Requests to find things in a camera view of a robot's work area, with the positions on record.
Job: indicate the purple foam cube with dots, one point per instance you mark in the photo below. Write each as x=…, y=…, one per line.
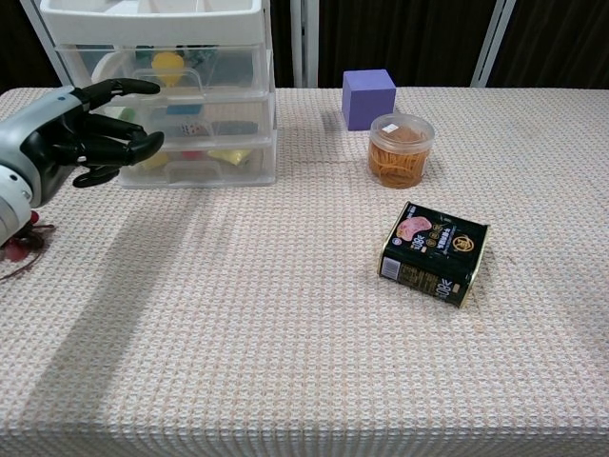
x=368, y=102

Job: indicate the clear plastic drawer with red item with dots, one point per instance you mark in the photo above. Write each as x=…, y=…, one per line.
x=257, y=169

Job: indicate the dark red grape bunch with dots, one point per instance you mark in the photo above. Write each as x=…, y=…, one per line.
x=21, y=245

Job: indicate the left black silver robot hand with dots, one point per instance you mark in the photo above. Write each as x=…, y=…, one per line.
x=43, y=138

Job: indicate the clear jar of rubber bands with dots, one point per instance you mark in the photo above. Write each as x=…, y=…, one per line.
x=399, y=157

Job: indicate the beige waffle tablecloth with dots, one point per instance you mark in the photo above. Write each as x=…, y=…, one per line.
x=285, y=333

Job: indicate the blue flat item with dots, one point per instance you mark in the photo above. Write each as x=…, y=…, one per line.
x=184, y=110

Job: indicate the white dice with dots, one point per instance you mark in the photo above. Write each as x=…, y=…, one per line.
x=195, y=129

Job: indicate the black snack packet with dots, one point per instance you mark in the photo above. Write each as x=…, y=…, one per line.
x=433, y=257

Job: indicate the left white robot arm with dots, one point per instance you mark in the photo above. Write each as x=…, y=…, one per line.
x=9, y=204

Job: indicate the yellow wedge item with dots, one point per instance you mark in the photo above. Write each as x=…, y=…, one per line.
x=230, y=156

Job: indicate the black curtain panel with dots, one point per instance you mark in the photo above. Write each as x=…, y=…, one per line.
x=281, y=43
x=404, y=33
x=14, y=43
x=556, y=43

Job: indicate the small red item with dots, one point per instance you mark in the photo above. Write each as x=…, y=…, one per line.
x=192, y=155

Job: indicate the teal small item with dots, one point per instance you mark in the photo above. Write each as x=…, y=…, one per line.
x=144, y=54

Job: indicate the yellow ball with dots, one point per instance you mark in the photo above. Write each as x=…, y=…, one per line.
x=167, y=66

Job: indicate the clear plastic drawer with dice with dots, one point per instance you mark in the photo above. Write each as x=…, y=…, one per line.
x=238, y=112

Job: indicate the white plastic drawer cabinet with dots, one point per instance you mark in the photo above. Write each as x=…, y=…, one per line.
x=152, y=28

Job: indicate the white frame pole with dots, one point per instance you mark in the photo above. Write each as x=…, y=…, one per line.
x=492, y=43
x=305, y=43
x=40, y=47

